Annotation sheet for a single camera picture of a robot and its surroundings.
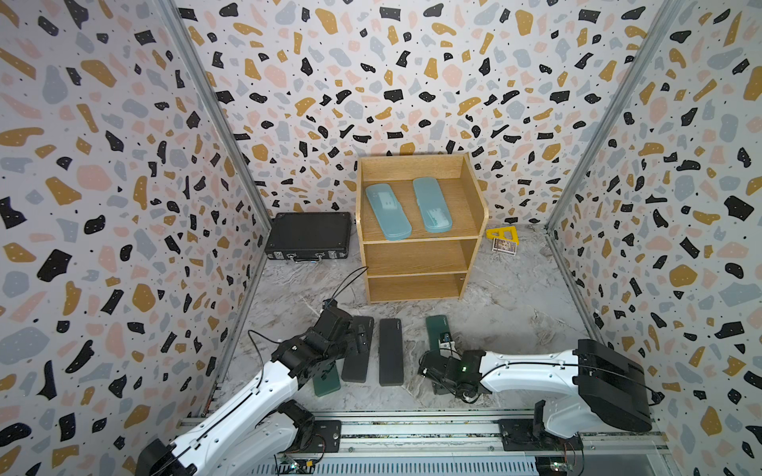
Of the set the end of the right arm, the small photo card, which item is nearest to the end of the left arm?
the end of the right arm

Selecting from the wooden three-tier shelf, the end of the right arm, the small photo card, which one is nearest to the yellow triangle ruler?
the small photo card

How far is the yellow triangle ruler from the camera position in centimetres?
119

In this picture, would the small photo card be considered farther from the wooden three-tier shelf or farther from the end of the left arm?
the end of the left arm

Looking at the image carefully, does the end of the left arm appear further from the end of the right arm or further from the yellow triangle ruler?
the yellow triangle ruler

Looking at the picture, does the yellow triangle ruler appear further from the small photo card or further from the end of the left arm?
the end of the left arm
